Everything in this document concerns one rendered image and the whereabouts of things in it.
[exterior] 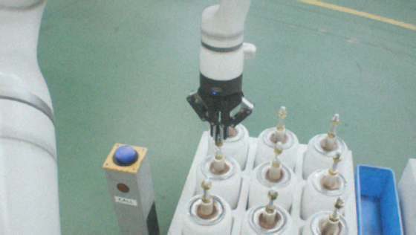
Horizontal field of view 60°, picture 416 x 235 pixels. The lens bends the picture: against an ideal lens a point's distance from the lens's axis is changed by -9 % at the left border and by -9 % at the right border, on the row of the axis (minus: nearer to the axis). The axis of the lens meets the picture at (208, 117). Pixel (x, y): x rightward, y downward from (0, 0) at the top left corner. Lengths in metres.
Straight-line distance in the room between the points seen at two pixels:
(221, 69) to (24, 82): 0.41
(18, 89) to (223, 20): 0.38
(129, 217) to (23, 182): 0.63
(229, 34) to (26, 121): 0.41
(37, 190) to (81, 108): 1.23
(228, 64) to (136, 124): 0.77
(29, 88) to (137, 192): 0.53
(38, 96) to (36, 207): 0.09
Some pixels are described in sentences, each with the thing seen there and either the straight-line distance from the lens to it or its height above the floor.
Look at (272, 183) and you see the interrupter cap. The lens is 0.80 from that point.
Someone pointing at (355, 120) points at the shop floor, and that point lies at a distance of 1.45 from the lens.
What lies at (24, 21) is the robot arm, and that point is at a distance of 0.42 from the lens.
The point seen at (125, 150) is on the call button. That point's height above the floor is 0.33.
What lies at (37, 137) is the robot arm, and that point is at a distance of 0.27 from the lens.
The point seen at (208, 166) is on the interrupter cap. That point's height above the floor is 0.25.
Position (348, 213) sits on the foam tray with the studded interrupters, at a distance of 0.89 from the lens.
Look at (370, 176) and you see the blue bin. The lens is 1.12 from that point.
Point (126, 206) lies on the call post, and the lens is 0.83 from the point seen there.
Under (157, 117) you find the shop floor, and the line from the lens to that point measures 1.38.
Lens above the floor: 0.84
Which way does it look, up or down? 38 degrees down
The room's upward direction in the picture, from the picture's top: straight up
